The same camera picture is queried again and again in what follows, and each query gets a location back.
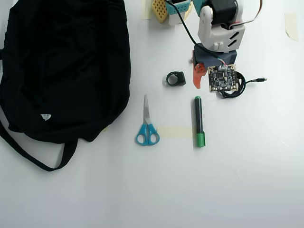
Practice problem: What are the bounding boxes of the torn beige masking tape strip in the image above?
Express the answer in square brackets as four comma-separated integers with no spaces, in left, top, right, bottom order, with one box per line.
[284,13,299,42]

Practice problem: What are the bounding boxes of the green capped black marker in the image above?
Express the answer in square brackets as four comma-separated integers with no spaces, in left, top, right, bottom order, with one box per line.
[193,95,207,148]

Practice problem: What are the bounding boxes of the black camera cable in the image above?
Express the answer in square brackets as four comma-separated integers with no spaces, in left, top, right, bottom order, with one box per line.
[166,0,228,67]

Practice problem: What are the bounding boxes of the black plastic ring clamp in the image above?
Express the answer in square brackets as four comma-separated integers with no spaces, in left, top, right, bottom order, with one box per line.
[165,70,187,87]

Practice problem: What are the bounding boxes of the dark navy gripper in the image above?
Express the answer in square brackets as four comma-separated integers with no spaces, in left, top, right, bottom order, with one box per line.
[191,44,238,90]

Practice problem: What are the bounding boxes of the black fabric bag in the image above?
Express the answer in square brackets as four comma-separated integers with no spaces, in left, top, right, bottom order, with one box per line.
[0,0,132,172]

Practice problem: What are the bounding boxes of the bare camera circuit board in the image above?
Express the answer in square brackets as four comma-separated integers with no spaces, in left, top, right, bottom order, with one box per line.
[208,64,239,93]

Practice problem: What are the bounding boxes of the yellow perforated plastic part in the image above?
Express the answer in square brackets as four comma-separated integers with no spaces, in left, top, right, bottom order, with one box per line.
[152,0,171,24]

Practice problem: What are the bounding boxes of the blue handled scissors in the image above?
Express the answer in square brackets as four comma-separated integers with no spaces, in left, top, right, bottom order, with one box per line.
[135,94,160,146]

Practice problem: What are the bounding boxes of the coiled black USB cable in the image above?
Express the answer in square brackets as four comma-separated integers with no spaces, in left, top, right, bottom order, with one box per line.
[215,72,268,99]

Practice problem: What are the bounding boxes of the red and white servo wire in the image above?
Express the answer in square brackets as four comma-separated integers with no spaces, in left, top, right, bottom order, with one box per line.
[229,0,264,30]

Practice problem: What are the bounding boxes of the long beige masking tape strip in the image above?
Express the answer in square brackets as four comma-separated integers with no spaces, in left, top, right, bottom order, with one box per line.
[157,125,194,139]

